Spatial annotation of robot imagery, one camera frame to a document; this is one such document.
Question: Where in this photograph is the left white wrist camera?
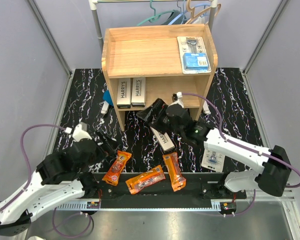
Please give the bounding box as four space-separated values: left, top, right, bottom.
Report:
72 122 92 142

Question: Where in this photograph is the white Harry's box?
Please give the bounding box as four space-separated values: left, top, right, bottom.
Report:
150 127 175 152
131 77 146 107
116 78 132 109

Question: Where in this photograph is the white rack foot right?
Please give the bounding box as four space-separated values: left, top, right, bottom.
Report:
202 101 211 115

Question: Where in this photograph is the orange candy bag right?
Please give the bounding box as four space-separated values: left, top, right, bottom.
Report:
162 152 187 192

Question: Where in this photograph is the orange candy bag middle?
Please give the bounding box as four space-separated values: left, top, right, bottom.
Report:
125 165 166 195

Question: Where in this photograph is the wooden two-tier shelf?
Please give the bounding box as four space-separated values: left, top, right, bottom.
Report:
101 24 218 120

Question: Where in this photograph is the blue clothes hanger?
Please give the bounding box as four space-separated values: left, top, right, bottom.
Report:
166 0 189 25

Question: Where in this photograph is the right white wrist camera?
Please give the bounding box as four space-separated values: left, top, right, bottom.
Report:
170 91 185 109

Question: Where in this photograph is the metal clothes rack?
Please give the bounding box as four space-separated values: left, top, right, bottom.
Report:
89 0 210 50

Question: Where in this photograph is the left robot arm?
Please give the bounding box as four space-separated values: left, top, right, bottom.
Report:
0 132 119 237

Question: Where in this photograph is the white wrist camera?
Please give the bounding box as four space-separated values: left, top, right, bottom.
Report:
170 91 185 109
72 122 92 142

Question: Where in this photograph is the white rack foot left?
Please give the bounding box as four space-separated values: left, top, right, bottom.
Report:
100 101 110 115

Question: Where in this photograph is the wooden clothes hanger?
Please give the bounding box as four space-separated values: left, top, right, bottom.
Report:
185 0 222 29

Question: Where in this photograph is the orange candy bag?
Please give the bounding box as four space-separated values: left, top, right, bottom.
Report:
162 152 187 192
125 165 166 195
102 150 132 186

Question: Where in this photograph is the white rack foot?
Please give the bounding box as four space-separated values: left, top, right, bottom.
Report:
202 101 211 115
100 101 110 115

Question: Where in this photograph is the black marble mat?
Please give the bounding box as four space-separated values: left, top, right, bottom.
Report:
60 68 263 173

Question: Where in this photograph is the blue object behind shelf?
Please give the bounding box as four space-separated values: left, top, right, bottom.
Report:
102 90 114 106

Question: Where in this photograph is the razor blister pack on shelf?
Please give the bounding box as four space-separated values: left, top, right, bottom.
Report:
177 36 211 75

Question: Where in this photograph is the slotted cable duct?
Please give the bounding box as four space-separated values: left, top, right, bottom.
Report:
56 199 101 212

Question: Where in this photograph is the orange candy bag left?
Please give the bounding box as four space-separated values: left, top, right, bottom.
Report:
102 150 132 186

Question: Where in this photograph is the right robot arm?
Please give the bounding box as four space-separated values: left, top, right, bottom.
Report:
136 98 292 199

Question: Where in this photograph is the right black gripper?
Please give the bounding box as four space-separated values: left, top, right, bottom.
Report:
136 98 184 138

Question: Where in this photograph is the teal clothes hanger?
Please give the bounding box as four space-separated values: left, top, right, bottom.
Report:
136 0 177 27

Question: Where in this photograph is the blue razor blister pack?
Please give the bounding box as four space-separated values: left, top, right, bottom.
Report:
201 149 225 173

